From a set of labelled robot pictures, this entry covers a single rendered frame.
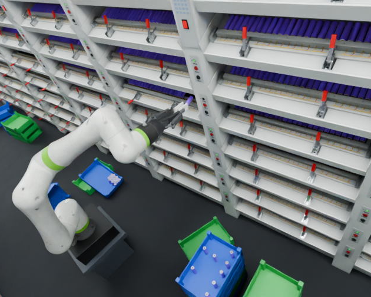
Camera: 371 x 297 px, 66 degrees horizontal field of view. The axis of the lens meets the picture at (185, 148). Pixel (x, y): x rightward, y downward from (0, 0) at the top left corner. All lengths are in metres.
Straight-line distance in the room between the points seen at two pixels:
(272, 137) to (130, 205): 1.40
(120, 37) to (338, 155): 1.04
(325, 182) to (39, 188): 1.18
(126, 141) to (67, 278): 1.41
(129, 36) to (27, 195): 0.79
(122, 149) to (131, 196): 1.31
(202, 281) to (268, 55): 1.10
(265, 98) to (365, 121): 0.33
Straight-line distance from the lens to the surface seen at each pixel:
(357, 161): 1.18
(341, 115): 1.05
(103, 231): 1.81
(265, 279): 1.53
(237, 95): 1.15
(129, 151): 1.07
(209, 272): 1.57
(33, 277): 2.45
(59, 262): 2.38
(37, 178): 1.32
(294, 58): 0.97
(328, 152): 1.19
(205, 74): 1.15
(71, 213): 1.66
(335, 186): 1.33
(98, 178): 2.52
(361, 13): 0.84
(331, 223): 1.65
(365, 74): 0.92
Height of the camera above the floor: 1.79
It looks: 46 degrees down
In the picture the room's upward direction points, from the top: 19 degrees counter-clockwise
